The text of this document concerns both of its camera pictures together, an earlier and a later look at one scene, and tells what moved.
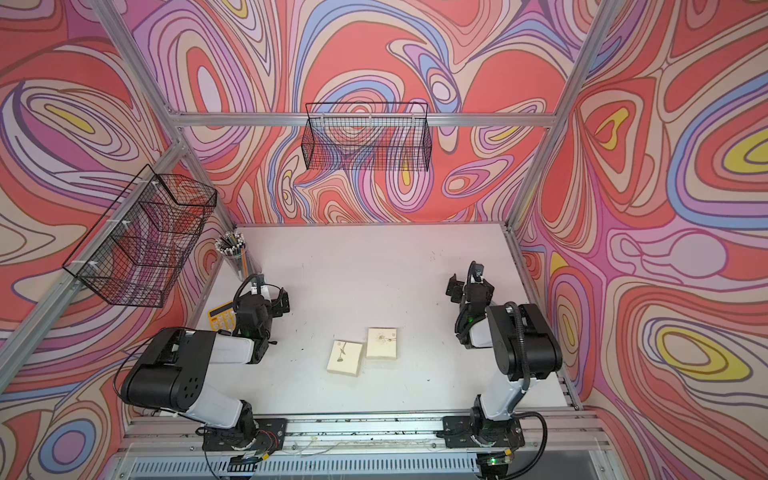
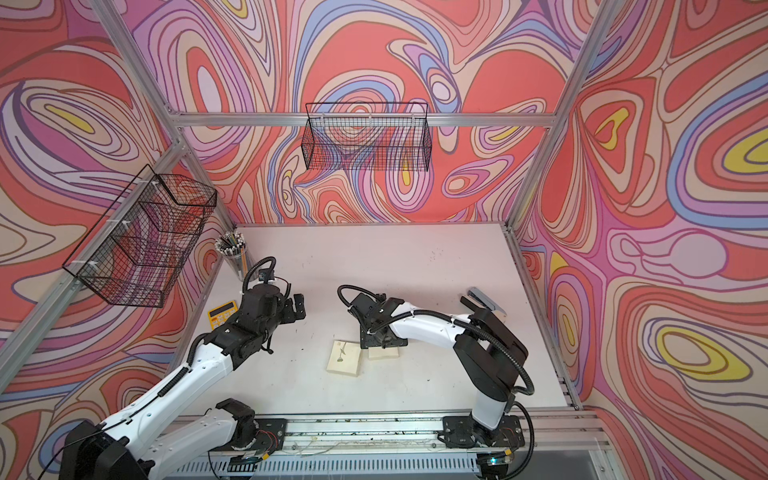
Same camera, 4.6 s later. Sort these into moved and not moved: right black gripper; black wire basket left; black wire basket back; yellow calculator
Moved: right black gripper
Not moved: yellow calculator; black wire basket back; black wire basket left
